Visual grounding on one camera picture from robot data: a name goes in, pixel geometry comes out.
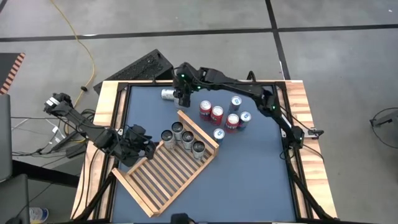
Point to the bamboo slatted shelf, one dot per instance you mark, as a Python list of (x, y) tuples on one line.
[(199, 131)]

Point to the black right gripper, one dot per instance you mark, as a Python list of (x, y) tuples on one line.
[(185, 77)]

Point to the person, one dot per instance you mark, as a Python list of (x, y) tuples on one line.
[(179, 219)]

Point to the black mat with striped edge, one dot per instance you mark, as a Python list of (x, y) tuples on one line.
[(6, 68)]

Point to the Red Bull can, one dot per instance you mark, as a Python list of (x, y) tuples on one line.
[(219, 134), (245, 119), (235, 102)]

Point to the white blue package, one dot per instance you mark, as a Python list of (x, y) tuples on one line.
[(38, 215)]

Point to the black power brick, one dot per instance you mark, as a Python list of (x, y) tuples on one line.
[(75, 151)]

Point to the Celsius Tropical Vibe can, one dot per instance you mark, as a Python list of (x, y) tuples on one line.
[(167, 137), (167, 94)]

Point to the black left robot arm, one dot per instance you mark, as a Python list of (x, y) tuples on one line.
[(81, 124)]

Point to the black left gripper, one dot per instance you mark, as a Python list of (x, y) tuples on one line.
[(133, 146)]

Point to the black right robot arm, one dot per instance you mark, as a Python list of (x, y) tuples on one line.
[(242, 87)]

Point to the red Fanta can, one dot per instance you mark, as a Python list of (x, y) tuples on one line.
[(232, 122), (205, 109), (217, 114)]

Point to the grey equipment case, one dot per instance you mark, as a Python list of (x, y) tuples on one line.
[(5, 137)]

